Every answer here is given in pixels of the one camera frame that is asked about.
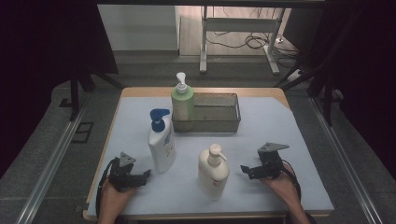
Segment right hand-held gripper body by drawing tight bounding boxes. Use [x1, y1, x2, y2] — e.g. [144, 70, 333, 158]
[252, 142, 290, 181]

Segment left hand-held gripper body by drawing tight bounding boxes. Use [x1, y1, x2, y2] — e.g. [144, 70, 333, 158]
[107, 151, 142, 192]

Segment white bottle with blue pump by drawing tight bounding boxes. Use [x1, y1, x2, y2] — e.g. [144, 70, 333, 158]
[148, 107, 177, 174]

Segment cream bottle with cream pump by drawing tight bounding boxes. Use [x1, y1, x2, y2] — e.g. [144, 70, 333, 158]
[197, 143, 231, 202]

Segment metal mesh basket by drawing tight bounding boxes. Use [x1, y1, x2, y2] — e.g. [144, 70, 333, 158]
[171, 92, 242, 134]

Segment green bottle with white pump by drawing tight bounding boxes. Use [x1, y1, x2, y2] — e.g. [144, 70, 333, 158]
[170, 72, 196, 133]

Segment person's left hand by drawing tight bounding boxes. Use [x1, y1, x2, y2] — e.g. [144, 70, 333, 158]
[100, 178, 138, 216]

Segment person's right hand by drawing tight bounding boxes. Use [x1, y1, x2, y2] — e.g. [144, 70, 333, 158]
[260, 163, 303, 204]

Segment black metal stand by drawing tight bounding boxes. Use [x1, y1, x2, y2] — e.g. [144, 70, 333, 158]
[68, 62, 126, 123]
[274, 18, 344, 127]

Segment white power strip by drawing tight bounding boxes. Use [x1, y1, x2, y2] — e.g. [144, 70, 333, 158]
[285, 69, 304, 84]

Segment black curtain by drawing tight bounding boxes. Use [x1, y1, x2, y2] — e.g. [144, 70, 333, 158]
[281, 0, 396, 171]
[0, 0, 120, 180]

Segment white panel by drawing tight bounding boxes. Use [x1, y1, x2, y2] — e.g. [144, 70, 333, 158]
[97, 4, 181, 52]

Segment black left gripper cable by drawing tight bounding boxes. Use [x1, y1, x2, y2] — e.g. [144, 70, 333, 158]
[94, 158, 121, 218]

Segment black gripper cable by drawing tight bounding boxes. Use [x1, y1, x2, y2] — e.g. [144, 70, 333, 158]
[94, 158, 121, 218]
[280, 159, 303, 202]

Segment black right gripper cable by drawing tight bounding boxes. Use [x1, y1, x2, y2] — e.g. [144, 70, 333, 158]
[280, 159, 303, 202]

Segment aluminium rail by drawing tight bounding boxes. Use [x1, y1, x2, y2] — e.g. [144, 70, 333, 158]
[309, 95, 385, 224]
[15, 101, 90, 224]

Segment black floor cables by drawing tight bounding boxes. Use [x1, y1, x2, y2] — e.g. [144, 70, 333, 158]
[205, 7, 302, 69]

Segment white metal desk frame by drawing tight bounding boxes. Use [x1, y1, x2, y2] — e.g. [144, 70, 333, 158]
[199, 6, 281, 76]

